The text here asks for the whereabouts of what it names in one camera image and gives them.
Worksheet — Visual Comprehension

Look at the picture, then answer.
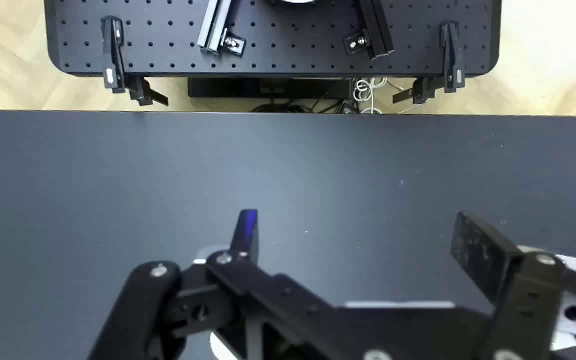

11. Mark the black perforated breadboard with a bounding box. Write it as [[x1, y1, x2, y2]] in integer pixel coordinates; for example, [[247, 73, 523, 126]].
[[43, 0, 505, 78]]

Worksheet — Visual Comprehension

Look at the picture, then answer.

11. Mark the black box under breadboard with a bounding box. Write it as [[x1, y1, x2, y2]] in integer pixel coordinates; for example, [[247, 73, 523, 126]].
[[187, 77, 357, 103]]

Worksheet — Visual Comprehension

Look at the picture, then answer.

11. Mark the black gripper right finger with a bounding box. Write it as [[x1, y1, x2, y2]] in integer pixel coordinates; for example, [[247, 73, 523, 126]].
[[450, 211, 576, 360]]

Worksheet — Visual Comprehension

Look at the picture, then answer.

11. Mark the small black bracket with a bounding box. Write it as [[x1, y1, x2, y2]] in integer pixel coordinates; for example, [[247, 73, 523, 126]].
[[347, 30, 373, 55]]

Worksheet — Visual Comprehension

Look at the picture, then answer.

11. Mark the black mounting bar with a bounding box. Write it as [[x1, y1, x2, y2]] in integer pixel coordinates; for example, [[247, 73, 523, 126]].
[[357, 0, 396, 59]]

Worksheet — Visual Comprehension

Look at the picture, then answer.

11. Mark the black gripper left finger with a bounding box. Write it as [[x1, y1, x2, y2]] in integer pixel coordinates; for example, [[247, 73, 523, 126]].
[[86, 208, 334, 360]]

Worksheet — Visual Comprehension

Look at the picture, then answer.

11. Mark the white cable bundle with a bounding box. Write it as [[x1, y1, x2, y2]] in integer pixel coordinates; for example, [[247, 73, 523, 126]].
[[353, 77, 390, 116]]

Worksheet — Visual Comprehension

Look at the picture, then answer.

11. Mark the black cable bundle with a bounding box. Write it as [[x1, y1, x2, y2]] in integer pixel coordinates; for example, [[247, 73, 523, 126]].
[[251, 98, 354, 116]]

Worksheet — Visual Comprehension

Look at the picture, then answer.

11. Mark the metal extrusion rail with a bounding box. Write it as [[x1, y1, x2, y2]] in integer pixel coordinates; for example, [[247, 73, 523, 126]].
[[196, 0, 249, 56]]

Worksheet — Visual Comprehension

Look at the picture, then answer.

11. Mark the black table clamp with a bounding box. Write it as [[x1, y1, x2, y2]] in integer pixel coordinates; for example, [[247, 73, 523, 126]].
[[393, 21, 469, 107], [98, 16, 171, 109]]

